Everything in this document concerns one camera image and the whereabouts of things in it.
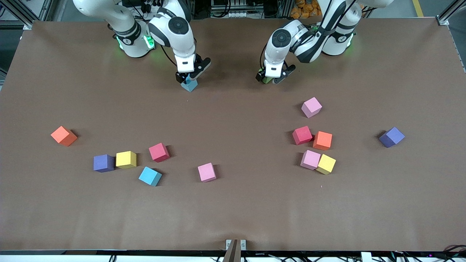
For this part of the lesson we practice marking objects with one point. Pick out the orange foam cube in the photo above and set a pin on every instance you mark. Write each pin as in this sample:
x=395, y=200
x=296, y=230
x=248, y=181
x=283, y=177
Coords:
x=322, y=141
x=63, y=136

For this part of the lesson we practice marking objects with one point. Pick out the aluminium frame profile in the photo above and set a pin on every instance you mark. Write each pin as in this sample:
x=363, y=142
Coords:
x=25, y=20
x=446, y=18

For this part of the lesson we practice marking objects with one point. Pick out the small white block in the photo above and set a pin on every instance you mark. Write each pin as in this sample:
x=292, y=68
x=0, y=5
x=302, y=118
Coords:
x=366, y=257

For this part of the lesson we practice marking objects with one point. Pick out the purple foam cube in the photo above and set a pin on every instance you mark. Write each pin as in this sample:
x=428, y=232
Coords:
x=103, y=163
x=391, y=137

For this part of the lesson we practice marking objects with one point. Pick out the light blue foam cube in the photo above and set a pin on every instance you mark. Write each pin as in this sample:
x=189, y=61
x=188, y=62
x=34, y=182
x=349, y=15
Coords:
x=150, y=176
x=190, y=86

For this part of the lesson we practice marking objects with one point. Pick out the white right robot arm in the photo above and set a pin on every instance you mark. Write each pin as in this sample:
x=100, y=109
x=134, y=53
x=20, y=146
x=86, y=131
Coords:
x=123, y=22

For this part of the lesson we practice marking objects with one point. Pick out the background equipment rack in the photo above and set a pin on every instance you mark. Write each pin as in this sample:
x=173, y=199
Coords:
x=255, y=9

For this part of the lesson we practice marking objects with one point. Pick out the green foam cube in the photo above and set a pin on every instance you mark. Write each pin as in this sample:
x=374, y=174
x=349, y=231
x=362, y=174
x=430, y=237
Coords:
x=268, y=79

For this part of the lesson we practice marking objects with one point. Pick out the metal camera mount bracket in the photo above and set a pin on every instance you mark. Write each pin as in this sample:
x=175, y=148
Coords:
x=233, y=253

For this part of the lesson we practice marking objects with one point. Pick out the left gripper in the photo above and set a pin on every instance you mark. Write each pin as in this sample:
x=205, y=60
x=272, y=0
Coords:
x=260, y=76

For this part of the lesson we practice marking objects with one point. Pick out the bag of orange items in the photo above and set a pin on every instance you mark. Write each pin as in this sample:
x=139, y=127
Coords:
x=305, y=9

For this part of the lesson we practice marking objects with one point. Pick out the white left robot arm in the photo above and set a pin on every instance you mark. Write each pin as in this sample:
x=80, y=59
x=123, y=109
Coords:
x=276, y=51

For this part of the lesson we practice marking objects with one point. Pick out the yellow foam cube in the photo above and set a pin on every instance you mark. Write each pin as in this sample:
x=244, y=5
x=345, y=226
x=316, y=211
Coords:
x=126, y=159
x=326, y=164

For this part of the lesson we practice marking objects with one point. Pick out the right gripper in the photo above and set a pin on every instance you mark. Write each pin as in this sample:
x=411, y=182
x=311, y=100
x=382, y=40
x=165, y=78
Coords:
x=179, y=77

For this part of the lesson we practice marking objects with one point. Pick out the crimson foam cube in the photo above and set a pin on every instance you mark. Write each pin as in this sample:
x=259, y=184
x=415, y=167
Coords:
x=302, y=135
x=159, y=152

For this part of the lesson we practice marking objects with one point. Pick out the light pink foam cube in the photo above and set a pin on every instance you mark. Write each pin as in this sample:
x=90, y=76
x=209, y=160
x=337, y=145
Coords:
x=311, y=107
x=310, y=159

